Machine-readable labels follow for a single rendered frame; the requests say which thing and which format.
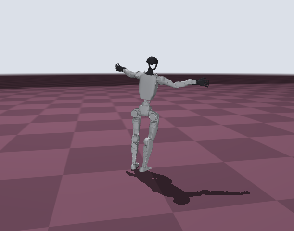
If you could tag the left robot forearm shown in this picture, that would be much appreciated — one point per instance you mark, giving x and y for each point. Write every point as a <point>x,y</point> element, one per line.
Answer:
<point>127,72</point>

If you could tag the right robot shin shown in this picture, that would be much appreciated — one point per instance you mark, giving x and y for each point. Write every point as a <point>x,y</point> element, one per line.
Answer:
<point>147,152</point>

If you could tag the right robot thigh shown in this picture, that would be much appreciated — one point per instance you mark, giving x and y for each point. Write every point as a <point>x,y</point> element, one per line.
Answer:
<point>153,127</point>

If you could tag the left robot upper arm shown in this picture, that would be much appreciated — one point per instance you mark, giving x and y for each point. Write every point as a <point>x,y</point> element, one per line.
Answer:
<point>135,75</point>

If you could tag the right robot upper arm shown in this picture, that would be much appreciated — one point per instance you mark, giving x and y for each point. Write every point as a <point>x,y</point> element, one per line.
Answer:
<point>162,80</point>

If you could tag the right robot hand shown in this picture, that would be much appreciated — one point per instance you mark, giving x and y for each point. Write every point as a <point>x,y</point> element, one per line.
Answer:
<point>202,82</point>

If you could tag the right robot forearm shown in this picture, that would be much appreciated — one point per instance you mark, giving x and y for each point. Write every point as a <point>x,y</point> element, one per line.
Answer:
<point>185,83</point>

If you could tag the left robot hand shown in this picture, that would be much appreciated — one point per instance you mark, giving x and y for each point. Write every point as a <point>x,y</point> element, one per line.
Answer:
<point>119,68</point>

